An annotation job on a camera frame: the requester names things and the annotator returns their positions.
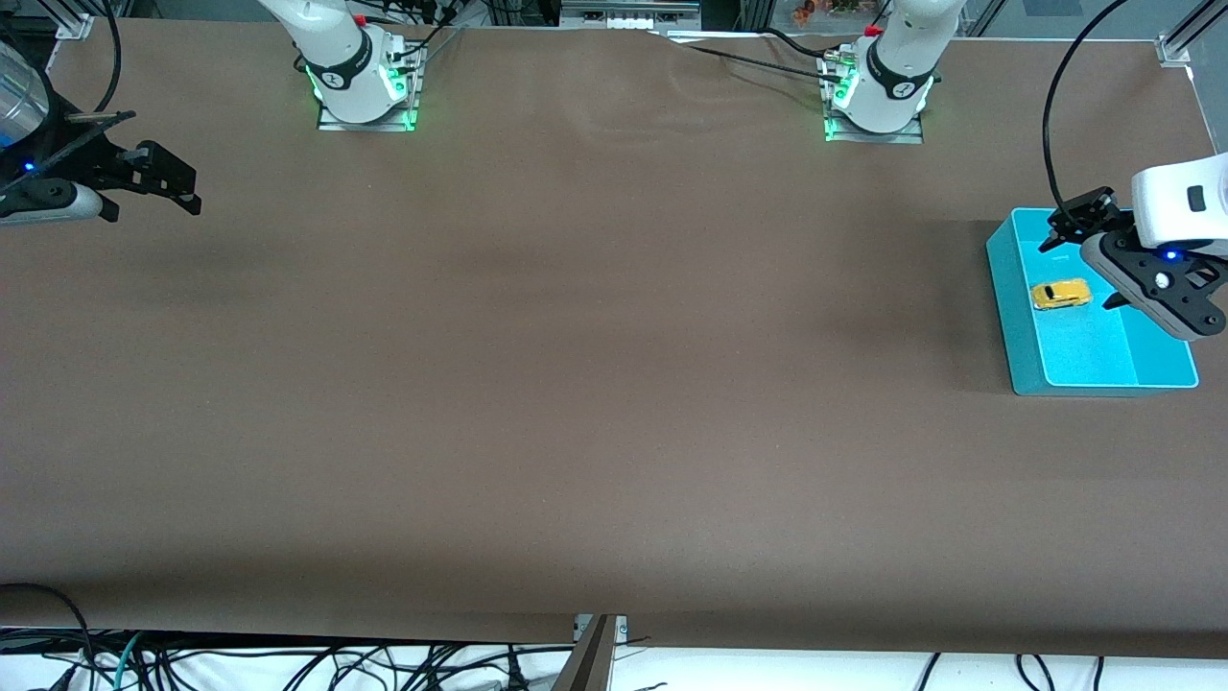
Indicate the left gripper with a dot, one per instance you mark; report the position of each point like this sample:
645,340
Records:
1103,221

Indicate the yellow beetle toy car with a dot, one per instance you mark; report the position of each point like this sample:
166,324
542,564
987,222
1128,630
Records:
1061,295

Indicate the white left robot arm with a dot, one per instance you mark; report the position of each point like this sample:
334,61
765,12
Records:
897,67

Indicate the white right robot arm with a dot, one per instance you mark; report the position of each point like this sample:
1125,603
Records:
336,48

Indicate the teal plastic bin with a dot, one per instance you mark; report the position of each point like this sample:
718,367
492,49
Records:
1074,355

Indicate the white power strip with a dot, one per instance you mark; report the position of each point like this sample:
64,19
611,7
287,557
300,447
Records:
628,17

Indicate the brown table cover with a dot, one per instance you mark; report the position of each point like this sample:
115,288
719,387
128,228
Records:
614,432

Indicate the aluminium frame corner profile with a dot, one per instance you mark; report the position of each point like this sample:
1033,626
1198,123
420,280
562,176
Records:
75,19
1178,46

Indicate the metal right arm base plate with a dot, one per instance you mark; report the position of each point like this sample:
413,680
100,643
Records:
411,101

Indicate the metal table edge bracket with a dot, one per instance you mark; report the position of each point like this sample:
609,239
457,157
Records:
597,653

